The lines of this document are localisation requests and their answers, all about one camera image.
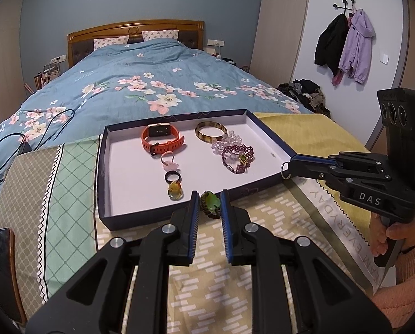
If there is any green lattice table runner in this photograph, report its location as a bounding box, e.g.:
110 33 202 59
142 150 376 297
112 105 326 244
0 136 109 321

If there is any beige brick-print cloth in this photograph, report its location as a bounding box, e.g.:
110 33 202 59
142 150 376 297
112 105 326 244
96 177 384 334

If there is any person's right forearm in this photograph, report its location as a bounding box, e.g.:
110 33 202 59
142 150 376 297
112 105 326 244
370 212 415 330

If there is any yellow cloth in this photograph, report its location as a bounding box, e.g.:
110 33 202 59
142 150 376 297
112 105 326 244
254 112 371 202

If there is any clear crystal bead bracelet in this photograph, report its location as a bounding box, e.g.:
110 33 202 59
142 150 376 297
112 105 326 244
212 129 243 154

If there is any tortoiseshell bangle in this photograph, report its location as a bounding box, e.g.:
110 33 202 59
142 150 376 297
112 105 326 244
195 120 228 143

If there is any wooden bed headboard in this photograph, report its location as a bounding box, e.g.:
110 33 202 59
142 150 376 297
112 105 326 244
67 20 206 69

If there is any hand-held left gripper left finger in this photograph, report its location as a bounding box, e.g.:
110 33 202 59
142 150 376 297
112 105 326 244
26 191 200 334

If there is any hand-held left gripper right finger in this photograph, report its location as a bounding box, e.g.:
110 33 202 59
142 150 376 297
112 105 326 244
220 190 393 334

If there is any purple jacket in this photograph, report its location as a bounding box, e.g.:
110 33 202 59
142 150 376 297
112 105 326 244
338 8 376 84

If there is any white heart-print pillow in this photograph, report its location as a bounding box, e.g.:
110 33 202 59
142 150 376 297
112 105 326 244
94 36 130 50
142 30 179 41

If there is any person's right hand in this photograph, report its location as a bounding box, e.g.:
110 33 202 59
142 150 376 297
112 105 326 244
369 212 415 260

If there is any dark pile of clothes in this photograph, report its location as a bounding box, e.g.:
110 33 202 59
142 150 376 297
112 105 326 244
276 79 333 119

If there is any black smartphone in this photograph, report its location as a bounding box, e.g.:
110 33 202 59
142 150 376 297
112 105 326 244
0 228 15 321

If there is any bedside cosmetics shelf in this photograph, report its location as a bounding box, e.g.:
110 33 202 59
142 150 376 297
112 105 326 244
33 56 67 92

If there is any green stone cord bracelet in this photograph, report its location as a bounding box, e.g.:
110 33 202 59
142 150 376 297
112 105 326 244
200 191 224 221

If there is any amber pendant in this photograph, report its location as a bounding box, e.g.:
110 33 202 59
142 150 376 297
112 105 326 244
167 180 185 202

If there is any orange smartwatch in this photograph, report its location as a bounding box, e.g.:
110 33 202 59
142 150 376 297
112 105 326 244
141 123 186 156

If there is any black jacket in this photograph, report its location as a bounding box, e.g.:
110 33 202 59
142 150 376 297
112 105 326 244
314 14 350 77

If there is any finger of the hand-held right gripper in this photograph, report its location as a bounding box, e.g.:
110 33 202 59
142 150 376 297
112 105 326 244
291 152 382 168
281 162 391 182

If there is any pink flower ring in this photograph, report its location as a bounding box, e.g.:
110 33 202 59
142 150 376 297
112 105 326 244
160 151 180 172

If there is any black wall hook rack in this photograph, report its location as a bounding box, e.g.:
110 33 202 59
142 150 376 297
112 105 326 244
333 0 358 15

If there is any blue floral duvet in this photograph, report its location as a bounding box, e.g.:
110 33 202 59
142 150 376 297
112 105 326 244
0 38 314 216

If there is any purple bead bracelet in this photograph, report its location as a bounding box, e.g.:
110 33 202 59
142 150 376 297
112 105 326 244
221 144 256 175

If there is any dark blue shallow box tray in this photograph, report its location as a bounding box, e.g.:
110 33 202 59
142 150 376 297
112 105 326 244
98 109 295 232

